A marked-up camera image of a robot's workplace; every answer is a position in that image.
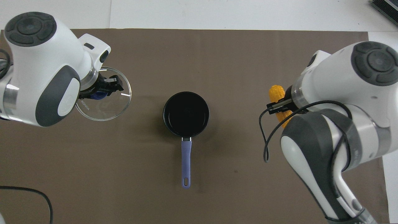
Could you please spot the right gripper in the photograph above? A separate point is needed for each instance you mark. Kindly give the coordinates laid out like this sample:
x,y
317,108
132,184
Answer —
x,y
289,95

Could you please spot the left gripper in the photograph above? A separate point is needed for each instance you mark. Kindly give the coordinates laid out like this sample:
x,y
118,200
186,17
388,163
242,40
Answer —
x,y
100,83

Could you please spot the yellow corn cob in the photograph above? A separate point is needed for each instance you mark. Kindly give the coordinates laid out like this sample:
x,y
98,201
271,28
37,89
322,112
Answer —
x,y
276,92

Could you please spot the glass lid with blue knob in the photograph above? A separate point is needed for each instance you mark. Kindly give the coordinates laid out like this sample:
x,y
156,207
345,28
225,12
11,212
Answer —
x,y
105,107

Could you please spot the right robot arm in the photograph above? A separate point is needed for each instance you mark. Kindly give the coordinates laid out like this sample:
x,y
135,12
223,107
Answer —
x,y
335,74

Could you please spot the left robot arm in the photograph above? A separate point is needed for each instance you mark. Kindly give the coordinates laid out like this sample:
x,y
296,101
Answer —
x,y
43,62

